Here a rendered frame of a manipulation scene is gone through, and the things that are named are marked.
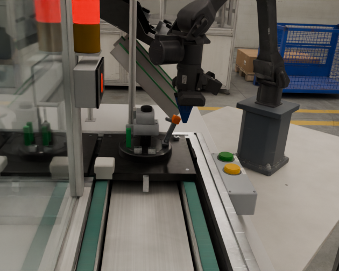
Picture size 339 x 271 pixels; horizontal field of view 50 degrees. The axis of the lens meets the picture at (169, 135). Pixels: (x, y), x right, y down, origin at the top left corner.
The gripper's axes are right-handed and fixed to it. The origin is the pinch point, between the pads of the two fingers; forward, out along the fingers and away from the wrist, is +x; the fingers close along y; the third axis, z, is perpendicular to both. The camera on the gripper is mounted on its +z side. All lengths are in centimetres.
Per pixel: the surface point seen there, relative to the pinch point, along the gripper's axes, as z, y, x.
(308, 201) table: 34.7, -6.6, 22.5
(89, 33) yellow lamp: -21.1, -21.5, -20.4
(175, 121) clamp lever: -2.6, -1.1, 2.7
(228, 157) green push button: 12.0, -3.2, 11.5
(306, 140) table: 53, 36, 22
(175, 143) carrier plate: -1.3, 5.7, 11.8
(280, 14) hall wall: 348, 856, 17
